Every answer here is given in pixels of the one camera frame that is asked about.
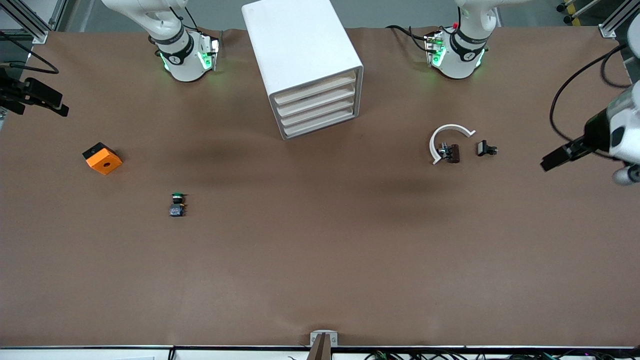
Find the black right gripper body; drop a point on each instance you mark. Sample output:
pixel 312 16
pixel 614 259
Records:
pixel 21 92

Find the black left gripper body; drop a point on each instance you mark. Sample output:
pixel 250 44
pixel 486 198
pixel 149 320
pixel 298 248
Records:
pixel 592 131

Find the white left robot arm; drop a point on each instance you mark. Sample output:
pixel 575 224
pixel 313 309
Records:
pixel 457 50

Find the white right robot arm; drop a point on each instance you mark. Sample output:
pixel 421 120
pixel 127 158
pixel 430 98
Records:
pixel 180 55

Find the small black clip part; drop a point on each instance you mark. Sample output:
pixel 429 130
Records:
pixel 484 148

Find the small brown contact block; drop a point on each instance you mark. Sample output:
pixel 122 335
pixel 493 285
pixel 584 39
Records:
pixel 452 152

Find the white curved plastic piece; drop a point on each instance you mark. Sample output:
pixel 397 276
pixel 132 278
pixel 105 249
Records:
pixel 439 134

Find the brown table cover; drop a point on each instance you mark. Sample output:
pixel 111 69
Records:
pixel 300 250

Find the aluminium frame profile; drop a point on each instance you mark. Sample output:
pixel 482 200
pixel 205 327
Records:
pixel 30 22
pixel 617 17

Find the orange black button enclosure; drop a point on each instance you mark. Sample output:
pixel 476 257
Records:
pixel 104 161

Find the green push button switch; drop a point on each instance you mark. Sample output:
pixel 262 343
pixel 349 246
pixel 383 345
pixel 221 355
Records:
pixel 177 206

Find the grey metal bracket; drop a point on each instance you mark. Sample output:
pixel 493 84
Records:
pixel 334 337

